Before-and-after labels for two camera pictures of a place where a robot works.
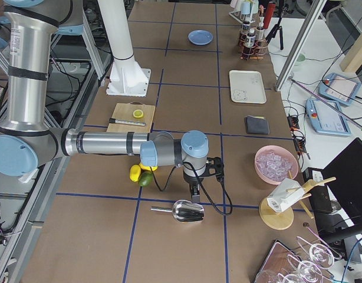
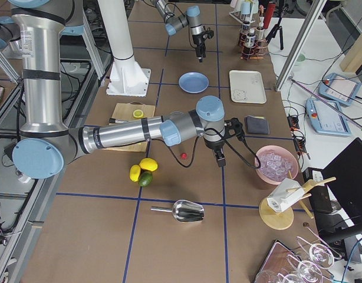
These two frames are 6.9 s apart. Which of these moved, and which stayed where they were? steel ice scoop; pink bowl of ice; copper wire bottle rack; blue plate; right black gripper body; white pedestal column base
Moved: blue plate; right black gripper body
Stayed: white pedestal column base; copper wire bottle rack; pink bowl of ice; steel ice scoop
